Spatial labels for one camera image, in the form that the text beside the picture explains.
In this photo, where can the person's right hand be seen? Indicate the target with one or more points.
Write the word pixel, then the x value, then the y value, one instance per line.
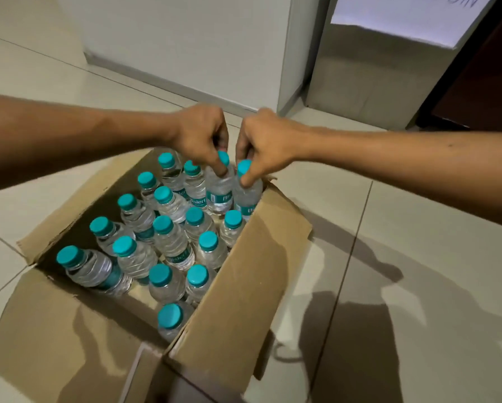
pixel 272 138

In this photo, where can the person's left hand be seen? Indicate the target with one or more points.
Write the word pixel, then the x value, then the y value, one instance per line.
pixel 200 130

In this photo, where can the bottle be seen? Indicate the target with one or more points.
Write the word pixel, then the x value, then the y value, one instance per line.
pixel 219 193
pixel 246 201

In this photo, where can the water bottles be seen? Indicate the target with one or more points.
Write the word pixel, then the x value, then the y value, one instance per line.
pixel 170 239

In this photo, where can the printed cardboard box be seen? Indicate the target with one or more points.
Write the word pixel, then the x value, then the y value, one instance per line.
pixel 242 289

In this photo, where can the dark maroon refrigerator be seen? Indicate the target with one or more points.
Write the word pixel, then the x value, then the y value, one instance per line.
pixel 477 88

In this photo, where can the person's left forearm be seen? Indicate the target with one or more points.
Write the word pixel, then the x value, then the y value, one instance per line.
pixel 74 138

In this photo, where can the person's right forearm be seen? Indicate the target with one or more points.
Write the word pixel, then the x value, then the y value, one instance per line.
pixel 423 172

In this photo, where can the steel bin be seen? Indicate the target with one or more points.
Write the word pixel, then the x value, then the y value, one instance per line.
pixel 368 88

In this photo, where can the white paper sign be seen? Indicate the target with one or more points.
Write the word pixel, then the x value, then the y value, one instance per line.
pixel 402 16

